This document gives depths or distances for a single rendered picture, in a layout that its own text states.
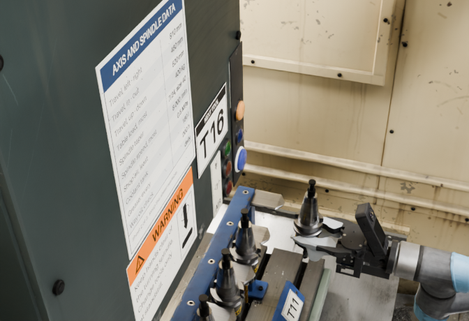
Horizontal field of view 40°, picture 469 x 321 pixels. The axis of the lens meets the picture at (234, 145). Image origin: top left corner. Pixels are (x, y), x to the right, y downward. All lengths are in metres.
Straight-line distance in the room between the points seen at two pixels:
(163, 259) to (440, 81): 1.03
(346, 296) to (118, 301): 1.28
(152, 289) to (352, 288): 1.21
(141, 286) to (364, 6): 1.01
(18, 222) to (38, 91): 0.08
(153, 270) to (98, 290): 0.11
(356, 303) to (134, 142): 1.34
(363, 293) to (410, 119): 0.51
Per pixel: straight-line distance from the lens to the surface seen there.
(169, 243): 0.68
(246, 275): 1.27
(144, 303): 0.66
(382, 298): 1.83
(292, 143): 1.74
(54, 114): 0.44
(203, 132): 0.71
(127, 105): 0.53
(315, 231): 1.36
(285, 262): 1.73
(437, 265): 1.36
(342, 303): 1.82
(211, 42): 0.69
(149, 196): 0.60
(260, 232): 1.35
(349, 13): 1.51
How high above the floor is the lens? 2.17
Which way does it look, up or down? 37 degrees down
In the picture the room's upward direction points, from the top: 2 degrees counter-clockwise
